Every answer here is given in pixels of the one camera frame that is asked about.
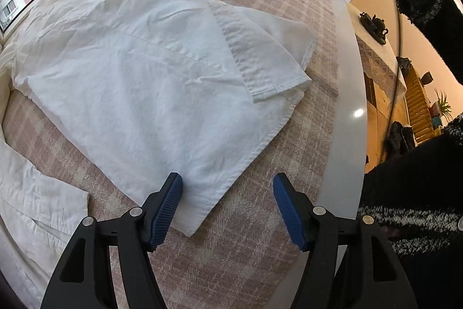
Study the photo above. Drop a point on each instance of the pink plaid cloth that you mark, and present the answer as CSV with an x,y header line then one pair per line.
x,y
253,258

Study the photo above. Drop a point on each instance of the person's right forearm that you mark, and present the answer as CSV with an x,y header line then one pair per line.
x,y
434,12

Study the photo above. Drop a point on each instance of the black pot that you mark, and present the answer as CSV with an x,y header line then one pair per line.
x,y
427,78

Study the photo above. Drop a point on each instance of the dark bag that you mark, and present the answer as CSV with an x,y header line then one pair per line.
x,y
399,140

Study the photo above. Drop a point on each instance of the green potted plant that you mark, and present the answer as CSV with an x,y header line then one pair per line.
x,y
442,106

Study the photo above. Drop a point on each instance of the dark metal ornament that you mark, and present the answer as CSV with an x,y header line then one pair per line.
x,y
372,26

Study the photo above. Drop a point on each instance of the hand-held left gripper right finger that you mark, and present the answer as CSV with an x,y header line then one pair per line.
x,y
289,211

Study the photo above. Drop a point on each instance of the slatted wooden bench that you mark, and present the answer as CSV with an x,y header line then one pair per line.
x,y
417,106

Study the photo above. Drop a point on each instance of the white shirt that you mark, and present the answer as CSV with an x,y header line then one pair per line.
x,y
126,77

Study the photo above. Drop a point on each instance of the person's black sweater torso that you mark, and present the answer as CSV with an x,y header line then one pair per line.
x,y
416,186

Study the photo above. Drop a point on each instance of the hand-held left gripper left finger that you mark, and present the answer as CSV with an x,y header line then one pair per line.
x,y
168,211

